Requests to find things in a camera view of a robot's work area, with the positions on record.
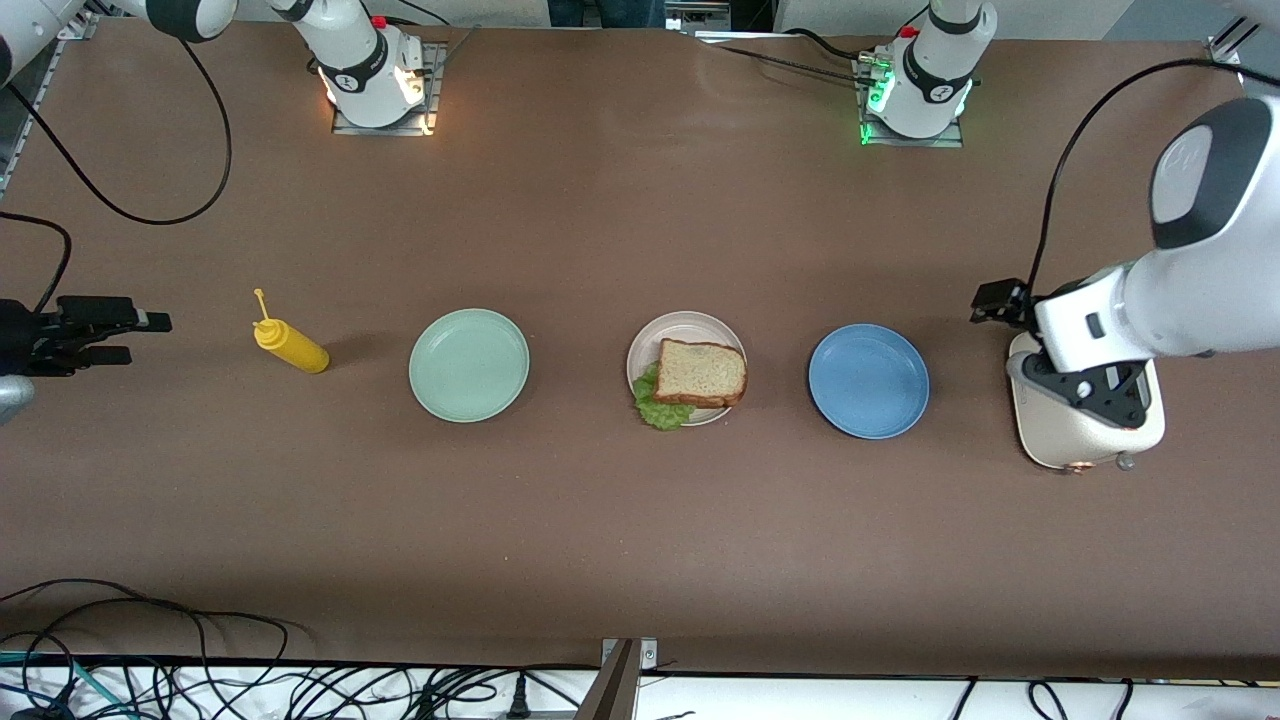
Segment green plate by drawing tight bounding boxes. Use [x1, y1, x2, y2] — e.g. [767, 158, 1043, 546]
[408, 308, 531, 424]

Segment green lettuce leaf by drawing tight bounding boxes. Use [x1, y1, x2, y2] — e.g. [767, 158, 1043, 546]
[632, 362, 697, 432]

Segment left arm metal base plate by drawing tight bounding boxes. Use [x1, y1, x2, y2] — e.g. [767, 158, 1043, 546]
[858, 55, 966, 149]

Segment blue plate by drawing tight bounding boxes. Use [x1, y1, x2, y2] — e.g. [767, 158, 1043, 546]
[808, 323, 931, 440]

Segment yellow mustard squeeze bottle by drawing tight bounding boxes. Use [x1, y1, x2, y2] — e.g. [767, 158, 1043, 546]
[252, 288, 331, 375]

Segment grey metal frame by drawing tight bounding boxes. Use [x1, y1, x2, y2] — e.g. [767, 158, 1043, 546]
[672, 0, 733, 31]

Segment black cable tangle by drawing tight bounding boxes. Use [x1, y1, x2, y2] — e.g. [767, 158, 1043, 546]
[0, 655, 601, 720]

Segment beige plate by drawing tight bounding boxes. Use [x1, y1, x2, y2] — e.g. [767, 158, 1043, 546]
[626, 311, 748, 428]

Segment black loose cable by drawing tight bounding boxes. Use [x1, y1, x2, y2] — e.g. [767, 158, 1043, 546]
[0, 577, 301, 661]

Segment grey camera mount pole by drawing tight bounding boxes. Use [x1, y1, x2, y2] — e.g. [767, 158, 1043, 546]
[575, 640, 641, 720]

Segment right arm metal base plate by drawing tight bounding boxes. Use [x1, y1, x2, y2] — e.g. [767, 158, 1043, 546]
[332, 40, 448, 136]

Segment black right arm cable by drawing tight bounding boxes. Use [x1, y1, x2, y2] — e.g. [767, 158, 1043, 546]
[0, 35, 233, 313]

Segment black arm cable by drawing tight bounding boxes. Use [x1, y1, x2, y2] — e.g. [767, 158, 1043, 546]
[1025, 58, 1280, 296]
[0, 35, 233, 313]

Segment black corrugated conduit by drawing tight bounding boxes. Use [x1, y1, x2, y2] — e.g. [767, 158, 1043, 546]
[713, 42, 873, 89]

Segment white toaster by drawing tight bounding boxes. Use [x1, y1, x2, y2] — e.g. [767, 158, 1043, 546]
[1006, 330, 1167, 473]

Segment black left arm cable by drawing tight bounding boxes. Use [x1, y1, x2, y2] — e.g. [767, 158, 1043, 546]
[1025, 58, 1280, 296]

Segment teal cable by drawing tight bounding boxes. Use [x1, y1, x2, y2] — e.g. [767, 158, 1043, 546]
[0, 650, 113, 720]

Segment dark crust bread slice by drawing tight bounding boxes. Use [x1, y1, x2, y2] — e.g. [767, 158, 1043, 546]
[654, 338, 749, 408]

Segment person legs blue jeans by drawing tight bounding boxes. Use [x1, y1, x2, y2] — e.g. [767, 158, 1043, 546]
[548, 0, 669, 29]

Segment silver clamp plate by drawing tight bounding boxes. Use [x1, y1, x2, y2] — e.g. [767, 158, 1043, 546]
[600, 637, 660, 670]

